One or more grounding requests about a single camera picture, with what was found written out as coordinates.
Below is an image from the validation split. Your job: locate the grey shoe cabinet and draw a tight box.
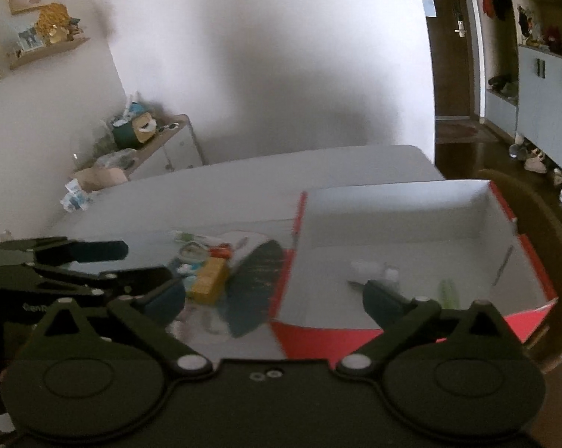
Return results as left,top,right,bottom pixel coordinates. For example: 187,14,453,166
494,0,562,169

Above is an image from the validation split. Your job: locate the dark wooden door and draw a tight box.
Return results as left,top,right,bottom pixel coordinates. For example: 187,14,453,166
423,0,473,118

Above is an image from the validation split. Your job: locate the clear plastic bag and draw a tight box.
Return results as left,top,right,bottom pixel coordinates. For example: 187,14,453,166
94,148,137,170

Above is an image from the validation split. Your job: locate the patterned glass table mat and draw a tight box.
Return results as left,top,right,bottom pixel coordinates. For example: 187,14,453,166
166,231,286,363

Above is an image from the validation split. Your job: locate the wooden wall shelf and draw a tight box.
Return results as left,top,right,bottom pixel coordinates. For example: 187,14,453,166
8,37,90,70

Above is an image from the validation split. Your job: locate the yellow flower decoration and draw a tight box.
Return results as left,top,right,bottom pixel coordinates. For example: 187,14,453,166
34,3,71,43

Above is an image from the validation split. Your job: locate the white blue tube pack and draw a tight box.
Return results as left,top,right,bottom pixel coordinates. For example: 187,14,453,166
60,179,96,212

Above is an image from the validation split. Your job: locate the yellow small carton box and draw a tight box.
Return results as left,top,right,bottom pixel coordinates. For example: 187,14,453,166
188,258,230,305

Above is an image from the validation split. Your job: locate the green tissue box holder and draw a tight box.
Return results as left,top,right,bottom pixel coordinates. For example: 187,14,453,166
112,112,157,150

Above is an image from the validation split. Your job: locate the brown cardboard box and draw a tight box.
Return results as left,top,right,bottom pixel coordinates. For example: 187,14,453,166
71,167,128,192

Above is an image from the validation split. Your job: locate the red white cardboard box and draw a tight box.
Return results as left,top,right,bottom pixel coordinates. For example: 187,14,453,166
271,180,557,362

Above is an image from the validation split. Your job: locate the white sideboard cabinet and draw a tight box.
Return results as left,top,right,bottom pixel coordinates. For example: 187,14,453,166
124,114,205,181

